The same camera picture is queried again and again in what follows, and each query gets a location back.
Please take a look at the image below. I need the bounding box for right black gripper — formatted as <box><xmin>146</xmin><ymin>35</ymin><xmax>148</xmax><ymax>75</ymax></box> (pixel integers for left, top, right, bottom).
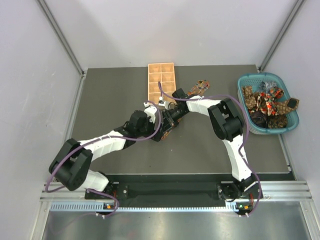
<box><xmin>162</xmin><ymin>107</ymin><xmax>188</xmax><ymax>135</ymax></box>

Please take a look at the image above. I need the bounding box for colourful banana print tie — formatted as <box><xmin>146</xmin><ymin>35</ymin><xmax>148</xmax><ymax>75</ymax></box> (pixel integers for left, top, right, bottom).
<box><xmin>187</xmin><ymin>80</ymin><xmax>210</xmax><ymax>96</ymax></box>

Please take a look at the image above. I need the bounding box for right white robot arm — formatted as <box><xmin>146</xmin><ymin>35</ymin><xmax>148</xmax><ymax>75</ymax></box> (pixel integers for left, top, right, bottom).
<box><xmin>162</xmin><ymin>88</ymin><xmax>257</xmax><ymax>200</ymax></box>

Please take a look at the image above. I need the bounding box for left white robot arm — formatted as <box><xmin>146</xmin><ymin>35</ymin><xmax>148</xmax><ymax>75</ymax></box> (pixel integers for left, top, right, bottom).
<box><xmin>48</xmin><ymin>106</ymin><xmax>161</xmax><ymax>199</ymax></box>

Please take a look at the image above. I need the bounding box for dark rolled tie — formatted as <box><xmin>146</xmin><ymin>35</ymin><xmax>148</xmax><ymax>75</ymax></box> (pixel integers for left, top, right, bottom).
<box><xmin>250</xmin><ymin>111</ymin><xmax>268</xmax><ymax>129</ymax></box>

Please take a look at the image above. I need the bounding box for red floral tie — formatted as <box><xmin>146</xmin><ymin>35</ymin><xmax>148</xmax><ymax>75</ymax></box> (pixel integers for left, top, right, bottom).
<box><xmin>256</xmin><ymin>87</ymin><xmax>284</xmax><ymax>116</ymax></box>

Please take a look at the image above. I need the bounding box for teal plastic basket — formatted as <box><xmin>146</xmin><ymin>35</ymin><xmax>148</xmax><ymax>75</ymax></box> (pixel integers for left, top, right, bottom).
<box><xmin>237</xmin><ymin>73</ymin><xmax>299</xmax><ymax>135</ymax></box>

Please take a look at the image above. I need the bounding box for blue grey tie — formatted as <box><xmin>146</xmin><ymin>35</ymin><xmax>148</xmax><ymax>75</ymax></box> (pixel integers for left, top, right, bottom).
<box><xmin>258</xmin><ymin>81</ymin><xmax>277</xmax><ymax>93</ymax></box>

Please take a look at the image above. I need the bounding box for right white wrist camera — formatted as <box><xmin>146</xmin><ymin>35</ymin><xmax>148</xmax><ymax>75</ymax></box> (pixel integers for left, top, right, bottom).
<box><xmin>157</xmin><ymin>96</ymin><xmax>167</xmax><ymax>110</ymax></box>

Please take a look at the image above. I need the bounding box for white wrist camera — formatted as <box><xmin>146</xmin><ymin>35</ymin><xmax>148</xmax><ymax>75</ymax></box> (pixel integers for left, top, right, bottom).
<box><xmin>143</xmin><ymin>102</ymin><xmax>160</xmax><ymax>124</ymax></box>
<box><xmin>157</xmin><ymin>96</ymin><xmax>167</xmax><ymax>110</ymax></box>

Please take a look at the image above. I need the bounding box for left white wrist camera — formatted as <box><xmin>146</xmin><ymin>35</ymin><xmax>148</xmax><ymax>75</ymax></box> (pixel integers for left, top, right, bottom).
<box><xmin>143</xmin><ymin>102</ymin><xmax>160</xmax><ymax>124</ymax></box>

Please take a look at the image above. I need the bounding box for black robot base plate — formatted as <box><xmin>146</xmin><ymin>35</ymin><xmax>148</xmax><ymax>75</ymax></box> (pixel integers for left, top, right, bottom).
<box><xmin>84</xmin><ymin>174</ymin><xmax>263</xmax><ymax>204</ymax></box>

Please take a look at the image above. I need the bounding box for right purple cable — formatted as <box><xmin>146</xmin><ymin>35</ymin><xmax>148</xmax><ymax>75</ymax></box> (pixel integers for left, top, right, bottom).
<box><xmin>158</xmin><ymin>81</ymin><xmax>263</xmax><ymax>217</ymax></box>

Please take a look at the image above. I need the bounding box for grey slotted cable duct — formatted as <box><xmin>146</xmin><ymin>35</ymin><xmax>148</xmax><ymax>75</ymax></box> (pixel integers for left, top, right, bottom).
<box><xmin>50</xmin><ymin>201</ymin><xmax>249</xmax><ymax>213</ymax></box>

